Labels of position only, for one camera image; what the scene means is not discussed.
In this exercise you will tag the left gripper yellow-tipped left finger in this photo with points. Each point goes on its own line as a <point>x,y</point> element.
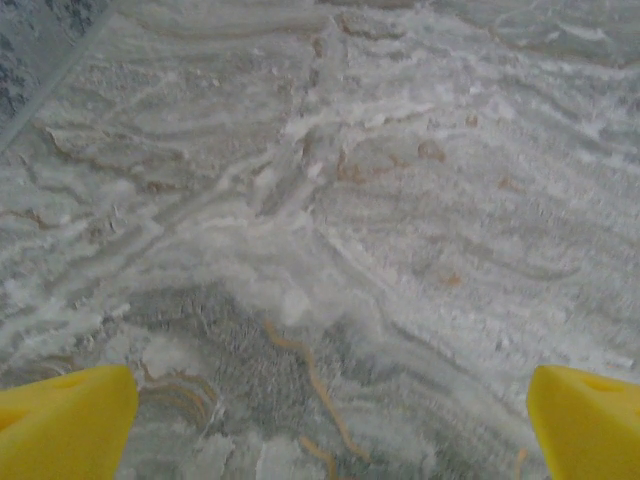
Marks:
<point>60,425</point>

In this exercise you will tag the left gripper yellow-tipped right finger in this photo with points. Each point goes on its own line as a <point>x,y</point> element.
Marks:
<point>590,430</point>

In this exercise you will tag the aluminium table edge rail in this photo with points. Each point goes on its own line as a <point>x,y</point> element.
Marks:
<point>55,80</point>

